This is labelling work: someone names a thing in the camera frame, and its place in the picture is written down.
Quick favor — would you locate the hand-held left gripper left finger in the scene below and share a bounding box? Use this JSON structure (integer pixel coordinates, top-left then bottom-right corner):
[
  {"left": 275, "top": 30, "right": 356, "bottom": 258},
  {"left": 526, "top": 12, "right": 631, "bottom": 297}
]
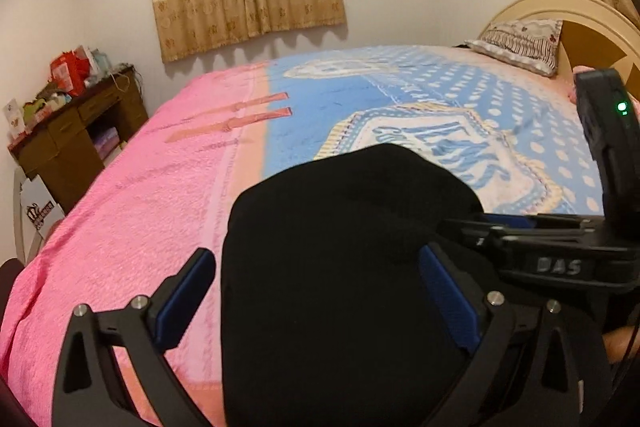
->
[{"left": 51, "top": 248, "right": 217, "bottom": 427}]

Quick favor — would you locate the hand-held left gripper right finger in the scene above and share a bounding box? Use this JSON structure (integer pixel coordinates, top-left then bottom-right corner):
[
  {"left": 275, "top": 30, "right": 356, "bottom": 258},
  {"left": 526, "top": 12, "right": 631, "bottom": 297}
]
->
[{"left": 419, "top": 243, "right": 613, "bottom": 427}]

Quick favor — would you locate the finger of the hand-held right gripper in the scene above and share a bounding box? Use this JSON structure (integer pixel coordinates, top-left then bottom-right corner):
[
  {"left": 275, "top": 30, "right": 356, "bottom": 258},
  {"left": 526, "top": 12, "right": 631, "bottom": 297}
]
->
[
  {"left": 481, "top": 213, "right": 608, "bottom": 232},
  {"left": 436, "top": 218, "right": 507, "bottom": 254}
]

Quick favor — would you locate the black garment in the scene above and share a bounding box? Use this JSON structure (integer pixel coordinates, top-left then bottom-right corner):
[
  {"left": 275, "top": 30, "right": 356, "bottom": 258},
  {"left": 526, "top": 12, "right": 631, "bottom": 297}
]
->
[{"left": 220, "top": 143, "right": 506, "bottom": 427}]

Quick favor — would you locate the person's right hand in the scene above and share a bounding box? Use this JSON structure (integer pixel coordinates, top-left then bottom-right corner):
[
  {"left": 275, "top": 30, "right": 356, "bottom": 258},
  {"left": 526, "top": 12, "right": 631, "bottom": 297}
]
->
[{"left": 602, "top": 326, "right": 640, "bottom": 364}]

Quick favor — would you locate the pink cloth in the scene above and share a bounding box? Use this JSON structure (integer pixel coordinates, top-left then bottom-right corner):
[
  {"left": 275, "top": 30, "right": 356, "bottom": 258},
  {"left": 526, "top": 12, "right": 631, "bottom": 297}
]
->
[{"left": 569, "top": 65, "right": 597, "bottom": 102}]

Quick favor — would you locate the beige wooden headboard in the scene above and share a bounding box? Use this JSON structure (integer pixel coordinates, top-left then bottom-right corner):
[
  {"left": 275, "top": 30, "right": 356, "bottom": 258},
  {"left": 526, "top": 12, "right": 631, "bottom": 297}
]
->
[{"left": 477, "top": 0, "right": 640, "bottom": 100}]

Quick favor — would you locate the pink and blue printed blanket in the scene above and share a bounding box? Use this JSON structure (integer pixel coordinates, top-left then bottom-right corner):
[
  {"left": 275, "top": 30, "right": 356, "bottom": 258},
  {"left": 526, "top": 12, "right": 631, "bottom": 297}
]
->
[{"left": 0, "top": 43, "right": 608, "bottom": 425}]

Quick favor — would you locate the striped pillow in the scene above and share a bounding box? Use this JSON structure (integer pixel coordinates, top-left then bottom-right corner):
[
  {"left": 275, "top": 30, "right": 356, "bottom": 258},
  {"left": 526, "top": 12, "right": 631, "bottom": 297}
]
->
[{"left": 464, "top": 19, "right": 563, "bottom": 78}]

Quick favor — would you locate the white paper bag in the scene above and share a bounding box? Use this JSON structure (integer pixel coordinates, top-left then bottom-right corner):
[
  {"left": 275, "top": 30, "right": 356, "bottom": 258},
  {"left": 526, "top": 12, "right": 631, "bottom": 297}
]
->
[{"left": 16, "top": 172, "right": 66, "bottom": 259}]

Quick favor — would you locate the dark maroon cloth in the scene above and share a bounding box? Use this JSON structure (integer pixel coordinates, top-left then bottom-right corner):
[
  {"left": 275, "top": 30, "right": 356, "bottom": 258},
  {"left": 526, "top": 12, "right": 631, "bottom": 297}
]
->
[{"left": 0, "top": 257, "right": 27, "bottom": 308}]

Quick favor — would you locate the purple box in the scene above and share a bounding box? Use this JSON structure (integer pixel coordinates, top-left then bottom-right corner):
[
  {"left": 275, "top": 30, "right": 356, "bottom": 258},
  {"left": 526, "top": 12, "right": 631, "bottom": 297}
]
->
[{"left": 92, "top": 129, "right": 124, "bottom": 158}]

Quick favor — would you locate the wooden desk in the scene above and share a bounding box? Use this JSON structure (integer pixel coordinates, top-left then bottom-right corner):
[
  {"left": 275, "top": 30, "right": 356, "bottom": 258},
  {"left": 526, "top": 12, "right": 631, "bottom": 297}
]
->
[{"left": 7, "top": 66, "right": 151, "bottom": 214}]

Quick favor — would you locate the white box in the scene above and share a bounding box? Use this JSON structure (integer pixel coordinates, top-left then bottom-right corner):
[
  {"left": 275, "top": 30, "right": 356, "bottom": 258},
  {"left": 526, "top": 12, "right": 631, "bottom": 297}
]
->
[{"left": 2, "top": 99, "right": 27, "bottom": 138}]

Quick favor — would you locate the red bag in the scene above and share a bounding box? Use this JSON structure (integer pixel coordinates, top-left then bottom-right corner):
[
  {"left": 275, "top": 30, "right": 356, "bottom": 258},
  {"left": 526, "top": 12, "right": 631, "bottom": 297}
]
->
[{"left": 49, "top": 49, "right": 92, "bottom": 96}]

